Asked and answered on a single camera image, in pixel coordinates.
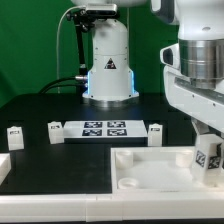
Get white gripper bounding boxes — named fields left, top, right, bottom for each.
left=163, top=66, right=224, bottom=139

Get white square tabletop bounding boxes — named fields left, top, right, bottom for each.
left=111, top=146, right=224, bottom=193

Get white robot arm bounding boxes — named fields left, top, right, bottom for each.
left=71, top=0, right=224, bottom=133

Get white base tag plate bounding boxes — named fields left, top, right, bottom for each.
left=64, top=120, right=147, bottom=139

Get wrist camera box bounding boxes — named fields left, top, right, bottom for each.
left=160, top=43, right=180, bottom=69

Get white front obstacle wall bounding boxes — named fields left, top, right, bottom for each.
left=0, top=192, right=224, bottom=223

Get white obstacle wall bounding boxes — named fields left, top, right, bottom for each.
left=0, top=192, right=224, bottom=223
left=0, top=153, right=11, bottom=185

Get black cables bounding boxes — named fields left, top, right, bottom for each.
left=39, top=77, right=88, bottom=94

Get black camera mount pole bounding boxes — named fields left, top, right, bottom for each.
left=66, top=3, right=119, bottom=95

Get grey cable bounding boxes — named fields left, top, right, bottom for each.
left=55, top=5, right=87, bottom=94

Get white left obstacle wall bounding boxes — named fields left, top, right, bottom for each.
left=0, top=153, right=11, bottom=185

